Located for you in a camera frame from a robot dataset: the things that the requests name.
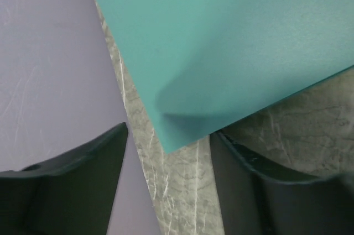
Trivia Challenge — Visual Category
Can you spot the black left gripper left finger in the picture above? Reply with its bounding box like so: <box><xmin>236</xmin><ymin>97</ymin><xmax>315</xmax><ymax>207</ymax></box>
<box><xmin>1</xmin><ymin>123</ymin><xmax>128</xmax><ymax>235</ymax></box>

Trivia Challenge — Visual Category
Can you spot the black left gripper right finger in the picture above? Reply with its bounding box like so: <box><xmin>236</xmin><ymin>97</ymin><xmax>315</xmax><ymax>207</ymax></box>
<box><xmin>210</xmin><ymin>131</ymin><xmax>353</xmax><ymax>235</ymax></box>

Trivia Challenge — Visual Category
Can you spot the teal green file folder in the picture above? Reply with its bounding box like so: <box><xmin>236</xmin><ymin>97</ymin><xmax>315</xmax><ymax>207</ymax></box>
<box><xmin>97</xmin><ymin>0</ymin><xmax>353</xmax><ymax>153</ymax></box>

